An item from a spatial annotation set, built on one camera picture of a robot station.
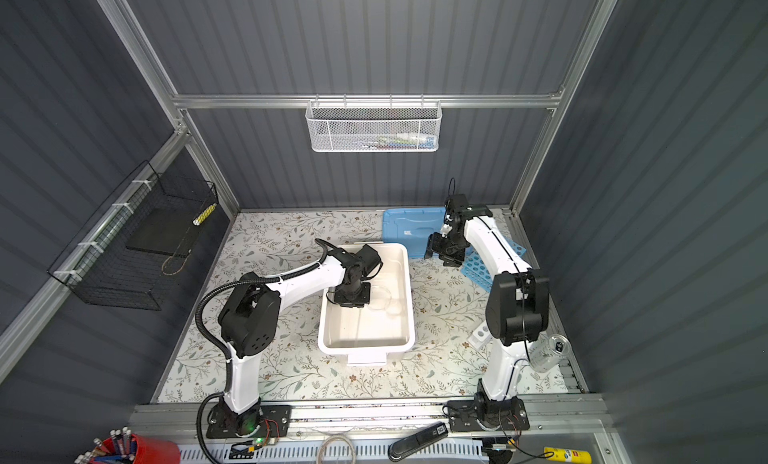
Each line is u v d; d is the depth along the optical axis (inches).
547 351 28.4
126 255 28.3
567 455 26.6
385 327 35.6
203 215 31.9
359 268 27.9
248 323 21.1
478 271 37.9
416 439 28.8
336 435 28.5
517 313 19.8
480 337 32.7
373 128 48.6
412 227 44.9
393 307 36.8
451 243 29.9
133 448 23.7
